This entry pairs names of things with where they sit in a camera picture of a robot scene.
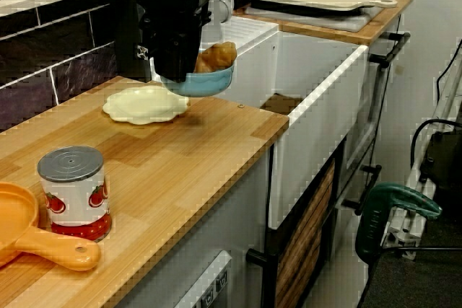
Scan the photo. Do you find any black gripper finger with sticker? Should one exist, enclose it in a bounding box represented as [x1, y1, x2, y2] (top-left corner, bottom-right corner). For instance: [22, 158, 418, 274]
[136, 43, 157, 75]

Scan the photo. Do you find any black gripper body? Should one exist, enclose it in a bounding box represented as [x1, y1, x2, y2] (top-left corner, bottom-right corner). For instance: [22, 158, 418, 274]
[138, 0, 213, 51]

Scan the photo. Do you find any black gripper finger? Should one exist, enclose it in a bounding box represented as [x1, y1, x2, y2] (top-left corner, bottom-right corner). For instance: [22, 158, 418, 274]
[154, 43, 201, 84]

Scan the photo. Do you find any black cabinet handle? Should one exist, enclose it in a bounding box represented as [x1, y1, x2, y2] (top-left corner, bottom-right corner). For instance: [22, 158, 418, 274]
[355, 165, 383, 215]
[370, 32, 411, 69]

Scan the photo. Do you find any cream scalloped plate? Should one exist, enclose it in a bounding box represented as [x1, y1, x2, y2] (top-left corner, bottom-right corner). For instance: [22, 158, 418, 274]
[102, 86, 191, 125]

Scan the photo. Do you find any wooden slat drawer front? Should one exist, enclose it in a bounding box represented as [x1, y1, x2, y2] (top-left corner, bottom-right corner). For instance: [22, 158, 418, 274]
[276, 162, 336, 308]

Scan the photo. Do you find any orange toy frying pan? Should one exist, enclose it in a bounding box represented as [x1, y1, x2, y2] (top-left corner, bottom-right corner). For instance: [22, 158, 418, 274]
[0, 182, 102, 272]

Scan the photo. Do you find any looped black cable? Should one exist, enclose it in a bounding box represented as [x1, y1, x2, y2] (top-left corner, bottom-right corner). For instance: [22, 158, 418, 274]
[411, 118, 462, 159]

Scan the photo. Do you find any brown toy croissant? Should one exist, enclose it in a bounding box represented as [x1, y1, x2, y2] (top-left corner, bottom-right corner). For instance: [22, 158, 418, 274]
[194, 41, 238, 74]

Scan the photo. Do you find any white toy sink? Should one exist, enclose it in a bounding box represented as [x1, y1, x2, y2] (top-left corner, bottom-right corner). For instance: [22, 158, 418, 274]
[149, 15, 371, 232]

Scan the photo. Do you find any aluminium frame rail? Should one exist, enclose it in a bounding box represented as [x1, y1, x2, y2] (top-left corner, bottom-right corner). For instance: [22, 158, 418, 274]
[382, 69, 462, 258]

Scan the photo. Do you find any grey toy dishwasher front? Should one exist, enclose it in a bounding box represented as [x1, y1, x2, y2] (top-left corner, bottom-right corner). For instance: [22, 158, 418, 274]
[180, 250, 232, 308]

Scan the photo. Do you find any tomato soup can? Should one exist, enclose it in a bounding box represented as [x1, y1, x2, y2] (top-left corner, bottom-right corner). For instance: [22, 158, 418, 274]
[37, 146, 112, 242]

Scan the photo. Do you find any light blue bowl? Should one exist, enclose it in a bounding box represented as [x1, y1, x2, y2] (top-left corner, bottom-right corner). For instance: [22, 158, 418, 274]
[160, 61, 236, 98]

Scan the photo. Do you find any grey toy faucet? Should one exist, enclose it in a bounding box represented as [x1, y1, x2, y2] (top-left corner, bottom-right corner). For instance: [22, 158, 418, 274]
[200, 0, 239, 48]

